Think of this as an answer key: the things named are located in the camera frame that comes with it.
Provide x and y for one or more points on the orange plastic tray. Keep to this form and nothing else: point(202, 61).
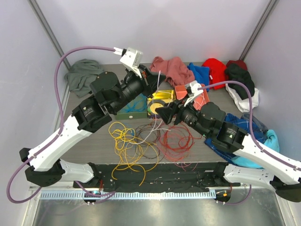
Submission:
point(201, 100)

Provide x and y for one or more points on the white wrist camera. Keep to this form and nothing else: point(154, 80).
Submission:
point(194, 89)
point(130, 58)

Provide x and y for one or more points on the grey green cloth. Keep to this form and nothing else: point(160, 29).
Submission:
point(81, 74)

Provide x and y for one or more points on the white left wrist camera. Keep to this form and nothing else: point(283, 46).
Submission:
point(130, 58)

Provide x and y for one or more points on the yellow metal tin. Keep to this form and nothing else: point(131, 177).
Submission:
point(160, 98)

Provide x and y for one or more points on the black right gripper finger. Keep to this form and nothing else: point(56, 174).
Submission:
point(177, 104)
point(166, 114)

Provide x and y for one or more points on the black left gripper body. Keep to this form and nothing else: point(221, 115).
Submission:
point(131, 88)

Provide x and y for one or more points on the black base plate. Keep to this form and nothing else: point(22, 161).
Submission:
point(164, 177)

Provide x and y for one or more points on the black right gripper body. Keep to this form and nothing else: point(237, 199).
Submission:
point(189, 116)

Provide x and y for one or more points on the green plastic tray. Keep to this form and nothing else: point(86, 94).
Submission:
point(136, 109)

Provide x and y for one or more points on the white slotted cable duct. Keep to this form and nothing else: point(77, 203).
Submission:
point(79, 194)

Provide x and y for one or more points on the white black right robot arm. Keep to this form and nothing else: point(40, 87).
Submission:
point(277, 173)

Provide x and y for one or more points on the pink cloth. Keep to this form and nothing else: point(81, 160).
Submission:
point(175, 70)

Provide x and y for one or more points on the grey denim cloth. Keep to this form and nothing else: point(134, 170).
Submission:
point(257, 125)

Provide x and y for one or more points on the blue plaid cloth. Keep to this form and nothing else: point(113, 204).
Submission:
point(244, 124)

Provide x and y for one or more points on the black cloth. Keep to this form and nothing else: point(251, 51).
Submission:
point(236, 73)

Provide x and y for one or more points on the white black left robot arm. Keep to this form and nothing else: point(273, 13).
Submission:
point(109, 95)

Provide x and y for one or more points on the dark red cloth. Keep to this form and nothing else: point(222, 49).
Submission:
point(240, 63)

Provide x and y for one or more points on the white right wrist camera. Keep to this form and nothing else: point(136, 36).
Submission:
point(194, 89)

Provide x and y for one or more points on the light blue cloth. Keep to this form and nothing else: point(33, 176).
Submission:
point(269, 138)

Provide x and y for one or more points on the white cloth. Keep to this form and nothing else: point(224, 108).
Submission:
point(243, 105)

